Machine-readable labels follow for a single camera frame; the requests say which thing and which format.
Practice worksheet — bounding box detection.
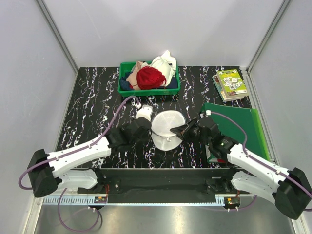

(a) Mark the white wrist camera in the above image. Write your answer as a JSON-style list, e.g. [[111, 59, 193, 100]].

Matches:
[[199, 110, 211, 118], [136, 104, 153, 121]]

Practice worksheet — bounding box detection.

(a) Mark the green cover book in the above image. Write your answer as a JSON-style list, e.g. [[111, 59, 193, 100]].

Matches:
[[216, 69, 248, 98]]

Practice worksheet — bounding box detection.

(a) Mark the lower book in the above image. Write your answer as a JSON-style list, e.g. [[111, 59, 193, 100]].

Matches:
[[212, 75, 248, 102]]

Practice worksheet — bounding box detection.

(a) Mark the dark blue garment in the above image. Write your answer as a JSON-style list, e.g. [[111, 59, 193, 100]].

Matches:
[[119, 72, 178, 91]]

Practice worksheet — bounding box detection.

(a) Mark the green ring binder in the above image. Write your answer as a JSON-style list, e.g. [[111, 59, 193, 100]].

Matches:
[[199, 102, 261, 164]]

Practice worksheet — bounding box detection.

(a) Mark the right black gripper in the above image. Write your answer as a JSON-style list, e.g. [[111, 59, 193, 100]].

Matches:
[[171, 117, 211, 146]]

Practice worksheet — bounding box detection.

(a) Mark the light green plastic folder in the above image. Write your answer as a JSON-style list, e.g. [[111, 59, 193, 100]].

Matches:
[[246, 109, 271, 160]]

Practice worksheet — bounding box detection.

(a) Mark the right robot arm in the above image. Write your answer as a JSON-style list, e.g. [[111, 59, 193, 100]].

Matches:
[[170, 117, 312, 220]]

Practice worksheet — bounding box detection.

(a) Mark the green plastic basket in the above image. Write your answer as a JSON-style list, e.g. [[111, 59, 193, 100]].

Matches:
[[117, 62, 181, 97]]

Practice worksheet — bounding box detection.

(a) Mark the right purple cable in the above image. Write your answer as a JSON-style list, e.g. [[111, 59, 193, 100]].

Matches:
[[209, 111, 312, 212]]

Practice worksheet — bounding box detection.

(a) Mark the red garment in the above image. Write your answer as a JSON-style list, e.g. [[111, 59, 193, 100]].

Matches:
[[136, 66, 166, 90]]

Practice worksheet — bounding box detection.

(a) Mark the beige garment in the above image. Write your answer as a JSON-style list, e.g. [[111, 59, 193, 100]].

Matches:
[[126, 61, 149, 90]]

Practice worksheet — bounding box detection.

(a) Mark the white mesh laundry bag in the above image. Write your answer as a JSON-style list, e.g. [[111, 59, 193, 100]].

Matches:
[[151, 110, 186, 151]]

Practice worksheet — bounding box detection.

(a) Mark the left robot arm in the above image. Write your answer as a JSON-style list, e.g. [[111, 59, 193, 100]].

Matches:
[[27, 117, 151, 197]]

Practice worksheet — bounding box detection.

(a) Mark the white garment in basket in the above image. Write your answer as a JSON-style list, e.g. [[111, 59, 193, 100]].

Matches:
[[150, 50, 177, 77]]

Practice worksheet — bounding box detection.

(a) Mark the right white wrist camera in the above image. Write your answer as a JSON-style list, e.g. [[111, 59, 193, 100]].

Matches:
[[199, 110, 211, 118]]

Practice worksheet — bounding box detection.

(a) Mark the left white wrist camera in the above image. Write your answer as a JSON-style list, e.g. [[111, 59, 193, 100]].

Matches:
[[136, 104, 153, 121]]

